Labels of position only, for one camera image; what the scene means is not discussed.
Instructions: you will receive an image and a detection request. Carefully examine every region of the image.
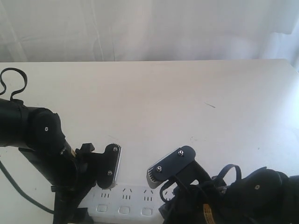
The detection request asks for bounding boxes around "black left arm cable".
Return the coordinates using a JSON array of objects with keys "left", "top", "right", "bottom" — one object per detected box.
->
[{"left": 0, "top": 67, "right": 28, "bottom": 101}]

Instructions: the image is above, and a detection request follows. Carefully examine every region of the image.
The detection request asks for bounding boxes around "white five-outlet power strip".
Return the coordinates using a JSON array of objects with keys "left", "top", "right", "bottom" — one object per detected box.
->
[{"left": 79, "top": 184, "right": 164, "bottom": 224}]

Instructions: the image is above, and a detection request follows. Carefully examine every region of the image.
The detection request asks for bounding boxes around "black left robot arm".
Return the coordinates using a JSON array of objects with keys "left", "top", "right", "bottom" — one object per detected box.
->
[{"left": 0, "top": 99, "right": 121, "bottom": 224}]

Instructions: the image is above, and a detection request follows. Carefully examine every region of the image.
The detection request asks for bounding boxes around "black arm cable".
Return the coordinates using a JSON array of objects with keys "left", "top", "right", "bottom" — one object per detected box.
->
[
  {"left": 0, "top": 67, "right": 28, "bottom": 101},
  {"left": 160, "top": 164, "right": 242, "bottom": 203}
]

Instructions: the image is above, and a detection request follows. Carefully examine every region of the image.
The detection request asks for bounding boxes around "grey power cord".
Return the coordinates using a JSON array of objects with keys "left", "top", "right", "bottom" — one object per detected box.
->
[{"left": 0, "top": 161, "right": 55, "bottom": 214}]

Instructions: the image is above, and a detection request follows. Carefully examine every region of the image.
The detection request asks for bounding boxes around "white sheer curtain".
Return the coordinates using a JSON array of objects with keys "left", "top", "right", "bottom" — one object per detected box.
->
[{"left": 0, "top": 0, "right": 299, "bottom": 69}]

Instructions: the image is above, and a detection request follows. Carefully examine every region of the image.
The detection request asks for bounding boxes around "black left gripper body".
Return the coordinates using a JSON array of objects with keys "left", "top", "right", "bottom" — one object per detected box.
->
[{"left": 18, "top": 142, "right": 105, "bottom": 210}]

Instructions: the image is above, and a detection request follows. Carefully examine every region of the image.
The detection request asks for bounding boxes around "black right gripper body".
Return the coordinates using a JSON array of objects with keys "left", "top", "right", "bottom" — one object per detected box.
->
[{"left": 159, "top": 161, "right": 228, "bottom": 224}]

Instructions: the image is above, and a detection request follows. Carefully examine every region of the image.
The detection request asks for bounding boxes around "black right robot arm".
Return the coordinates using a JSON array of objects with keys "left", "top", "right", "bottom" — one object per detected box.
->
[{"left": 146, "top": 146, "right": 299, "bottom": 224}]

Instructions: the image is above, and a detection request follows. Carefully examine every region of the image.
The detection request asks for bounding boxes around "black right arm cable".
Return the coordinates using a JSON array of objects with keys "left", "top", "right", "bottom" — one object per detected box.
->
[{"left": 160, "top": 164, "right": 242, "bottom": 203}]

